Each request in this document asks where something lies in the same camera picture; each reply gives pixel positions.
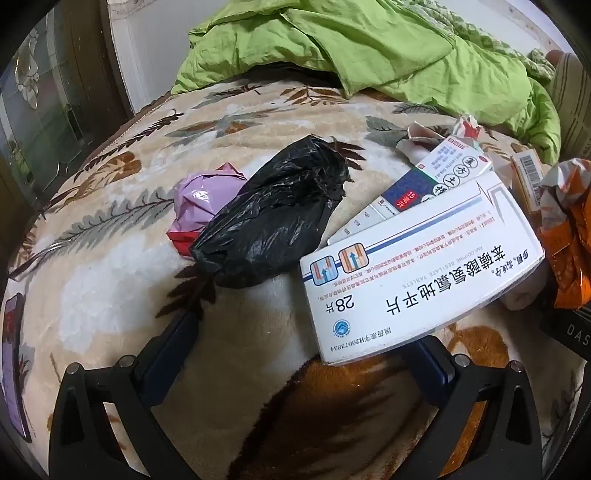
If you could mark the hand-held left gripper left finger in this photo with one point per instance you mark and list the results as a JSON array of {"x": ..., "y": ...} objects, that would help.
[{"x": 171, "y": 344}]

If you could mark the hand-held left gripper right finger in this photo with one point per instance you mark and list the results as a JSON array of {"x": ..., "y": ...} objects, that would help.
[{"x": 436, "y": 378}]

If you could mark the large white medicine box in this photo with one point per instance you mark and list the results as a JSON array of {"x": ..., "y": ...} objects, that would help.
[{"x": 415, "y": 286}]

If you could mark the orange wrapper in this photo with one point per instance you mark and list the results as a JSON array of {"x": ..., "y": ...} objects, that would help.
[{"x": 570, "y": 230}]

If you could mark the pink plastic bag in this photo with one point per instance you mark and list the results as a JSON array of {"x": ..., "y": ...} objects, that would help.
[{"x": 203, "y": 198}]

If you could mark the orange cardboard box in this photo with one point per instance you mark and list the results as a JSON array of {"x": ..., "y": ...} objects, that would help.
[{"x": 526, "y": 180}]

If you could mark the white grey medicine box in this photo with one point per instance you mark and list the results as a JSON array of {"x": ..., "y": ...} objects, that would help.
[{"x": 364, "y": 224}]

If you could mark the black plastic bag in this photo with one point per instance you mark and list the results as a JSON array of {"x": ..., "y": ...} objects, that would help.
[{"x": 277, "y": 207}]

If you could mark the white green medicine box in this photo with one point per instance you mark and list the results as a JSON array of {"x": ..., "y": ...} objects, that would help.
[{"x": 415, "y": 184}]

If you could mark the red medicine box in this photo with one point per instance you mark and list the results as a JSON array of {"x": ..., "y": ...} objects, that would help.
[{"x": 467, "y": 127}]

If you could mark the white plastic bottle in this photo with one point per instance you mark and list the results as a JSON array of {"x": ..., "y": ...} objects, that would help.
[{"x": 413, "y": 147}]

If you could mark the leaf print blanket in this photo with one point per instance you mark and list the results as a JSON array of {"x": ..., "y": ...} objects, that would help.
[{"x": 138, "y": 230}]

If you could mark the purple phone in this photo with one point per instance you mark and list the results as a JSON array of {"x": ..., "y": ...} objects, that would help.
[{"x": 14, "y": 369}]

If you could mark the striped brown pillow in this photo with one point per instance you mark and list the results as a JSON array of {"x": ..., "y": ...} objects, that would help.
[{"x": 575, "y": 92}]

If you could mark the glass panel door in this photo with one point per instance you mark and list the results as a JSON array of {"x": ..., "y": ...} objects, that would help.
[{"x": 46, "y": 92}]

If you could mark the green quilt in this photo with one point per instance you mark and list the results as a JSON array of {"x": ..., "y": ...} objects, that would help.
[{"x": 369, "y": 46}]

